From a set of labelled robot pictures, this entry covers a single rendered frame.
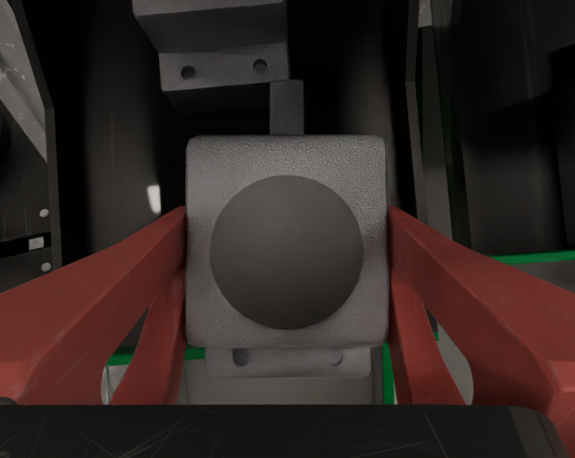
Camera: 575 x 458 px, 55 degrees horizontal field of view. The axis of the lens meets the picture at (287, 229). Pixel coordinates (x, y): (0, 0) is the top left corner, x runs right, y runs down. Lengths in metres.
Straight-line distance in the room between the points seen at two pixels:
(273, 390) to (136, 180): 0.20
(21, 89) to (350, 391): 0.26
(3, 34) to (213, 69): 0.08
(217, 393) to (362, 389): 0.09
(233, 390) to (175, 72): 0.23
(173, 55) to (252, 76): 0.03
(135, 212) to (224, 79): 0.06
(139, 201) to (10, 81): 0.07
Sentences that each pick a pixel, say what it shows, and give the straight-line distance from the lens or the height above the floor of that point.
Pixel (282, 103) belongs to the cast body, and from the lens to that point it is 0.16.
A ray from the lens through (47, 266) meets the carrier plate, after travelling 0.51.
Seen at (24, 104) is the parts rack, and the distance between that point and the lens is 0.25.
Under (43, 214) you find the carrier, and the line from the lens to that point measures 0.54.
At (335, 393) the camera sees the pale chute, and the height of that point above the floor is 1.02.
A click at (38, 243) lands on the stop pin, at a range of 0.54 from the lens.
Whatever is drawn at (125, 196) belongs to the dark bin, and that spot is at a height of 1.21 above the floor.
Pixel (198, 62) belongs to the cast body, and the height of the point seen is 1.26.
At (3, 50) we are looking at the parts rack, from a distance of 0.24.
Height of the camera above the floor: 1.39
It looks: 62 degrees down
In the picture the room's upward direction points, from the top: 5 degrees counter-clockwise
